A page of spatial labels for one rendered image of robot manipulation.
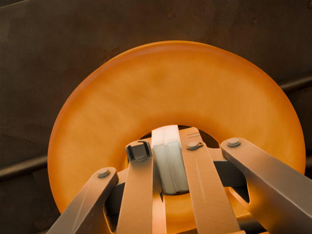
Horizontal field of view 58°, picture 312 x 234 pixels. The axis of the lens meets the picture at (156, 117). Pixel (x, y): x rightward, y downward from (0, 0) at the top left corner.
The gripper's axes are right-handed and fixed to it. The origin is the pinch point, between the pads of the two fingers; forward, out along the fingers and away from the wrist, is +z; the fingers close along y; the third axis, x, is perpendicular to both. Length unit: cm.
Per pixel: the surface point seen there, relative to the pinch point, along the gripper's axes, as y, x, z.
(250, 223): 3.5, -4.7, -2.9
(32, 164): -12.2, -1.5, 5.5
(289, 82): 10.0, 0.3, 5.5
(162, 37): 1.2, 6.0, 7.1
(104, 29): -3.1, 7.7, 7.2
